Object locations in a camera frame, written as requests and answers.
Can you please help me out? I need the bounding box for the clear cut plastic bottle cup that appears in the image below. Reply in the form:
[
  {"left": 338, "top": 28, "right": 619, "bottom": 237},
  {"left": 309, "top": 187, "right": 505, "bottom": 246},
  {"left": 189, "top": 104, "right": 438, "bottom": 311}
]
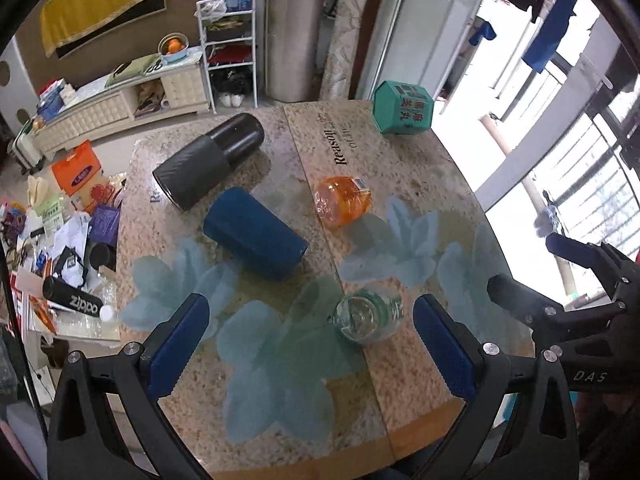
[{"left": 332, "top": 287, "right": 404, "bottom": 346}]

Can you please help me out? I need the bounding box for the dark blue tumbler cup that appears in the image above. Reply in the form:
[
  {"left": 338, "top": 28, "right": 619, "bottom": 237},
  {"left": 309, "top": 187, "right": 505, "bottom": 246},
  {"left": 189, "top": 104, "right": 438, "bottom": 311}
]
[{"left": 203, "top": 186, "right": 308, "bottom": 281}]

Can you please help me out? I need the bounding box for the black zippo box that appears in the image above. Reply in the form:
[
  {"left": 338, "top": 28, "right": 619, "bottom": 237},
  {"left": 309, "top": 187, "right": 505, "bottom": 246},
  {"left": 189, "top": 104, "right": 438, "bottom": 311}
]
[{"left": 42, "top": 275, "right": 103, "bottom": 318}]

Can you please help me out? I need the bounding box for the orange plastic jar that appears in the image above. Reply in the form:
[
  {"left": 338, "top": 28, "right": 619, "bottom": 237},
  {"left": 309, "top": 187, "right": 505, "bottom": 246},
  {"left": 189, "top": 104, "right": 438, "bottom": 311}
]
[{"left": 314, "top": 176, "right": 371, "bottom": 230}]

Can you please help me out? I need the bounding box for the blue hanging garment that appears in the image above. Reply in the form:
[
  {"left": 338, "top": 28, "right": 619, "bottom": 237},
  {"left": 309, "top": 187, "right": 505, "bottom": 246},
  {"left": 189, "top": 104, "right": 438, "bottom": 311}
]
[{"left": 522, "top": 0, "right": 577, "bottom": 74}]

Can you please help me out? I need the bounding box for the green hexagonal box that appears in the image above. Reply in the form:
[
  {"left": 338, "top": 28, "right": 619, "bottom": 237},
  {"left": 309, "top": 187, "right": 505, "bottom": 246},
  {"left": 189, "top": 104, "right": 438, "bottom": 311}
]
[{"left": 372, "top": 80, "right": 434, "bottom": 134}]

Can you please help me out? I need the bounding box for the orange paper bag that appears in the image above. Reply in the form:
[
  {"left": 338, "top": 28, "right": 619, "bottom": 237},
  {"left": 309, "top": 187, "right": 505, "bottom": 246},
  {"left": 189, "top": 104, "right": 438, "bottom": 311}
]
[{"left": 52, "top": 141, "right": 113, "bottom": 214}]

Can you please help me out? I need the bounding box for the black thermos flask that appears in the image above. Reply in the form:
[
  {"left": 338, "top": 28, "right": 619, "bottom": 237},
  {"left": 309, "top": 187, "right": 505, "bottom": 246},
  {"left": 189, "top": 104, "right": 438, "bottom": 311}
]
[{"left": 152, "top": 113, "right": 265, "bottom": 211}]

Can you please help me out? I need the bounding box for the white suitcase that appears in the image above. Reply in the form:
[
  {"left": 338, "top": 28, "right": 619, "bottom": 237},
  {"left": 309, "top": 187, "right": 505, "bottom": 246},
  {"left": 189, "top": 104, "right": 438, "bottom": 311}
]
[{"left": 9, "top": 119, "right": 44, "bottom": 174}]

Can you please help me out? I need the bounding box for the white tv cabinet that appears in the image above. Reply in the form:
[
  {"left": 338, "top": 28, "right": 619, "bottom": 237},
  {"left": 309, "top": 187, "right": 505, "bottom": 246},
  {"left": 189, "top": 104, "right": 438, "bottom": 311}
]
[{"left": 32, "top": 47, "right": 208, "bottom": 159}]

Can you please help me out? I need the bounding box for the fruit bowl with oranges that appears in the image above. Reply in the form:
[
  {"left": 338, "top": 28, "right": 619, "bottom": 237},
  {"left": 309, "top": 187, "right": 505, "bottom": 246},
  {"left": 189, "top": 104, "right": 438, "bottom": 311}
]
[{"left": 157, "top": 32, "right": 189, "bottom": 64}]

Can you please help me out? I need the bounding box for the white metal shelf rack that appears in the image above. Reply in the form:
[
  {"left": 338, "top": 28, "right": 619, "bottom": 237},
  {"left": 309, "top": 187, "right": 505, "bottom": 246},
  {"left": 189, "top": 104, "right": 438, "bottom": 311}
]
[{"left": 195, "top": 0, "right": 258, "bottom": 113}]

